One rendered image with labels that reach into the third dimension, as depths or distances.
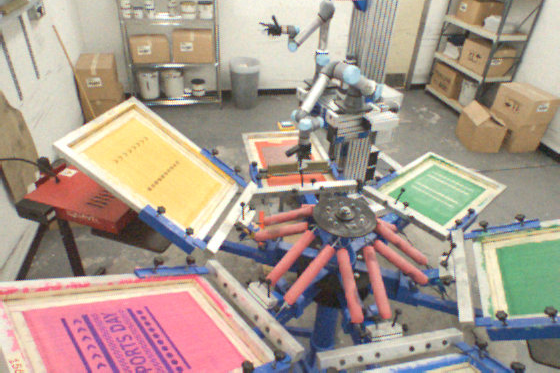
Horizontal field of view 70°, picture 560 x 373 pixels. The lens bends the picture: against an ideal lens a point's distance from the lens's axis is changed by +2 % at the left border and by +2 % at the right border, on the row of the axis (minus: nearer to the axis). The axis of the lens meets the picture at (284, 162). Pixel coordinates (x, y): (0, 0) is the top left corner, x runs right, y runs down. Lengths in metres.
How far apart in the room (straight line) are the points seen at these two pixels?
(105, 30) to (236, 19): 1.77
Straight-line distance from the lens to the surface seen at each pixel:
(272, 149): 3.01
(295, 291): 1.75
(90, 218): 2.30
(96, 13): 6.07
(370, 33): 3.17
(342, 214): 1.85
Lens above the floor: 2.48
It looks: 32 degrees down
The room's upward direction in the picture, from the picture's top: 4 degrees clockwise
